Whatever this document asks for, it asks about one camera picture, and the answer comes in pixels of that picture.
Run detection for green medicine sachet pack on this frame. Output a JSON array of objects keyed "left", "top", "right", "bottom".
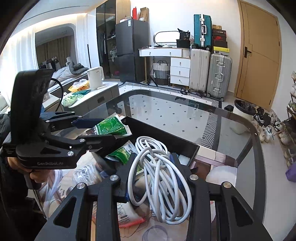
[{"left": 92, "top": 113, "right": 132, "bottom": 138}]

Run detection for red white sachet pack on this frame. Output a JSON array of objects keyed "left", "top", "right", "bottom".
[{"left": 117, "top": 202, "right": 145, "bottom": 228}]

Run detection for white charging cable bundle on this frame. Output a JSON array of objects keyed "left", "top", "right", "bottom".
[{"left": 127, "top": 136, "right": 193, "bottom": 225}]

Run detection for person's left hand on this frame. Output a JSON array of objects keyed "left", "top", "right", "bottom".
[{"left": 8, "top": 157, "right": 51, "bottom": 183}]

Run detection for grey side cabinet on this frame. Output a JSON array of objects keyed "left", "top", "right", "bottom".
[{"left": 43, "top": 81, "right": 119, "bottom": 115}]

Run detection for black cardboard box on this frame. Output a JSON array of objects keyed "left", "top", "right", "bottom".
[{"left": 101, "top": 115, "right": 200, "bottom": 172}]

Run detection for white electric kettle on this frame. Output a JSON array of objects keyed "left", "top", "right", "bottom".
[{"left": 87, "top": 66, "right": 104, "bottom": 90}]

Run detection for purple paper bag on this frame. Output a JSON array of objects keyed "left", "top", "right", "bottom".
[{"left": 285, "top": 166, "right": 296, "bottom": 183}]

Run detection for woven laundry basket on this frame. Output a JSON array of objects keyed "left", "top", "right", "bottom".
[{"left": 152, "top": 60, "right": 170, "bottom": 85}]

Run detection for black refrigerator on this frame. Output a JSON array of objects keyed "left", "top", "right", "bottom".
[{"left": 115, "top": 19, "right": 150, "bottom": 82}]

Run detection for shoe rack with shoes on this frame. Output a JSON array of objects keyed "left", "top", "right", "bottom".
[{"left": 278, "top": 71, "right": 295, "bottom": 167}]

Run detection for white trash bin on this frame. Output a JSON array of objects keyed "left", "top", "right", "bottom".
[{"left": 230, "top": 99, "right": 258, "bottom": 135}]

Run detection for white drawer desk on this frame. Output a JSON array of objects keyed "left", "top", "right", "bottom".
[{"left": 139, "top": 47, "right": 191, "bottom": 87}]

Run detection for oval desk mirror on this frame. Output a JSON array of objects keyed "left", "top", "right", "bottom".
[{"left": 153, "top": 31, "right": 180, "bottom": 46}]

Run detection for white suitcase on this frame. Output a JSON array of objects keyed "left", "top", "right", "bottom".
[{"left": 189, "top": 49, "right": 211, "bottom": 92}]

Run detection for silver aluminium suitcase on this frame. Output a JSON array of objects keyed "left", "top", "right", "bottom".
[{"left": 207, "top": 54, "right": 232, "bottom": 101}]

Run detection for wooden door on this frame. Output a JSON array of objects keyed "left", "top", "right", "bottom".
[{"left": 235, "top": 1, "right": 281, "bottom": 110}]

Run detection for stacked shoe boxes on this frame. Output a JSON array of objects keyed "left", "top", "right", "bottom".
[{"left": 212, "top": 25, "right": 230, "bottom": 56}]

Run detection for teal suitcase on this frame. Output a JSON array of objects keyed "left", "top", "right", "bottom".
[{"left": 194, "top": 14, "right": 212, "bottom": 51}]

